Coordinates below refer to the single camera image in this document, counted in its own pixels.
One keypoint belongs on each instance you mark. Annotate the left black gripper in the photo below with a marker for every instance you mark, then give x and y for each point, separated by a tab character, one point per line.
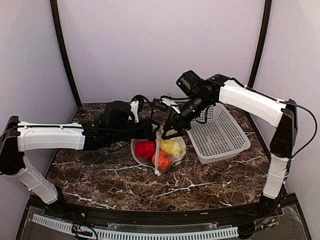
146	132

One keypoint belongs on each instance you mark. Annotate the black frame post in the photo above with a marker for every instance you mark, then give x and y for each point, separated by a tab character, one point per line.
63	52
261	42

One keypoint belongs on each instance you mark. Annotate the orange pumpkin toy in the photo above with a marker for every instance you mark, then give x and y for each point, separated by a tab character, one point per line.
164	160

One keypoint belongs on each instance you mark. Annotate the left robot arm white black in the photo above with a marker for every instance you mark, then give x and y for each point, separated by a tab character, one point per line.
20	137

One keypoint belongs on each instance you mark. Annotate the clear polka dot zip bag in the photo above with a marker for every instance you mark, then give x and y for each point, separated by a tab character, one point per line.
158	154

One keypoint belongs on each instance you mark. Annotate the white plastic perforated basket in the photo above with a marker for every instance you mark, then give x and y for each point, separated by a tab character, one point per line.
216	135

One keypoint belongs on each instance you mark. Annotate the small circuit board with wires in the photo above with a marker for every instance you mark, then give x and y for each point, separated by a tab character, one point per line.
79	233

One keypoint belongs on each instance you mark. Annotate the white slotted cable duct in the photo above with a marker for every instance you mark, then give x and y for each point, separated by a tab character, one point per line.
117	231

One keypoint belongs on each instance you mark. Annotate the black front rail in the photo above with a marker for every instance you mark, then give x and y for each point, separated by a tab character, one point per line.
237	215

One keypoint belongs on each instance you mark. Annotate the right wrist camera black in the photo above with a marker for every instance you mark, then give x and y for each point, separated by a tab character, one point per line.
165	103

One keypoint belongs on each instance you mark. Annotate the red bell pepper toy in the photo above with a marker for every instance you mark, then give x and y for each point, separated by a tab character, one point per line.
145	149

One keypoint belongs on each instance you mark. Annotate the left black frame post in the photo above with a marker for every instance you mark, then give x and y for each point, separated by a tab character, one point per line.
63	52

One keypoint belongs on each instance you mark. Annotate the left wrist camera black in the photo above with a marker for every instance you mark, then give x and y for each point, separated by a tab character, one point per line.
137	104

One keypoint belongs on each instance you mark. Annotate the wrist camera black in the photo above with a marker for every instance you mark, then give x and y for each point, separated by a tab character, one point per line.
137	104
165	103

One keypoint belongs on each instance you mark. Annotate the yellow corn toy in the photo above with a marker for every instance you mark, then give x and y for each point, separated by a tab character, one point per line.
170	147

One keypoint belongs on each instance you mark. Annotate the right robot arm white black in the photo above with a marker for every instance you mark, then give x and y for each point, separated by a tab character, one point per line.
278	113

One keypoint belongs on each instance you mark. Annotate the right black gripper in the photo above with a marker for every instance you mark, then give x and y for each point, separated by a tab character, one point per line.
172	123

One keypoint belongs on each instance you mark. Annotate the right black frame post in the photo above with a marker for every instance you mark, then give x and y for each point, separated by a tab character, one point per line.
261	42

